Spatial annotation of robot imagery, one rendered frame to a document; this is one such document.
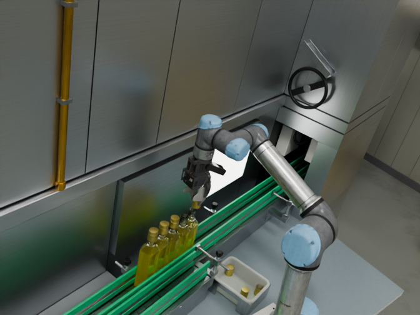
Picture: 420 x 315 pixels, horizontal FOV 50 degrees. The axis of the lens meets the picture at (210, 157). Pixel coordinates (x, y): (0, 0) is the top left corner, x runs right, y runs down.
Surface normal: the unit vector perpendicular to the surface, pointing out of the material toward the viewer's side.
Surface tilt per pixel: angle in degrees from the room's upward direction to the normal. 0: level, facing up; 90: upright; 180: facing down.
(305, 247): 82
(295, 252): 82
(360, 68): 90
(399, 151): 90
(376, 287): 0
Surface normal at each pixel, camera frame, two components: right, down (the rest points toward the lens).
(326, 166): -0.60, 0.30
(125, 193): 0.77, 0.45
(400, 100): -0.76, 0.19
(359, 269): 0.21, -0.84
